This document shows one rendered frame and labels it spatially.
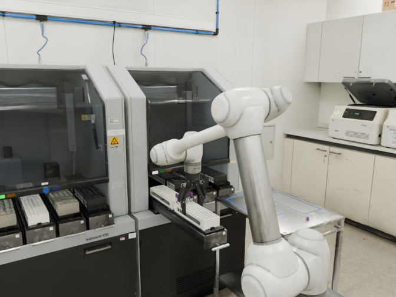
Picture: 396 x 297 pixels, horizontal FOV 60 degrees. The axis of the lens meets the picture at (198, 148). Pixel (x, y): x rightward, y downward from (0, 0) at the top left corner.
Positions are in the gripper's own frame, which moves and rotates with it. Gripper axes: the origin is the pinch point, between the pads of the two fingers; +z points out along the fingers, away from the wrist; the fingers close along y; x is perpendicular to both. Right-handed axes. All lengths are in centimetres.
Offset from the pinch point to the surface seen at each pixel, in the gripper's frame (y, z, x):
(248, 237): 121, 86, 89
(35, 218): -72, 1, 32
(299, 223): 41, 4, -38
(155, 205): -6.9, 6.8, 30.7
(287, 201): 59, 4, -13
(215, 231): 0.3, 4.6, -21.1
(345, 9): 292, -149, 122
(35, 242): -74, 12, 29
